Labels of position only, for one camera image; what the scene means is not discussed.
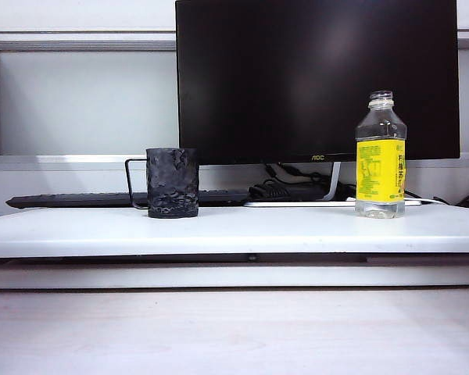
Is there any black textured cup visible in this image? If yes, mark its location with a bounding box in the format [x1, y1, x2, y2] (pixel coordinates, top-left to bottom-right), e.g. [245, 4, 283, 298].
[124, 146, 200, 219]

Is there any clear bottle with yellow label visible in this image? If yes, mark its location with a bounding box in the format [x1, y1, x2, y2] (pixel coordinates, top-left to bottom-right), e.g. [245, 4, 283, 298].
[354, 90, 408, 220]

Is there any black power adapter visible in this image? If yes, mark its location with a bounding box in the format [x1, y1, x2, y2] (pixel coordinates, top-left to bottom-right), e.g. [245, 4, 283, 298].
[248, 179, 324, 202]

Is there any black computer monitor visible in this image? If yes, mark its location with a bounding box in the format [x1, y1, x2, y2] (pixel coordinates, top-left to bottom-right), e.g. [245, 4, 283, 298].
[174, 0, 461, 165]

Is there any black keyboard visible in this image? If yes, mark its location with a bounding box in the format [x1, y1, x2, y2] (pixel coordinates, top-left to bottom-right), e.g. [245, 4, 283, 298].
[5, 188, 251, 209]

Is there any black monitor cable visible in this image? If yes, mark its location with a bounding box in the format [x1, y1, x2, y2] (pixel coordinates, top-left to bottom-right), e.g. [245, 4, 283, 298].
[264, 162, 331, 185]

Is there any grey aluminium partition frame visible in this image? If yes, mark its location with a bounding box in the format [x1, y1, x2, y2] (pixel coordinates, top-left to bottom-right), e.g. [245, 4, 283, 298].
[0, 30, 469, 173]

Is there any white cable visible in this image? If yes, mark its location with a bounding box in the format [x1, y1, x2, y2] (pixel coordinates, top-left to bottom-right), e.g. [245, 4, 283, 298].
[404, 196, 450, 205]

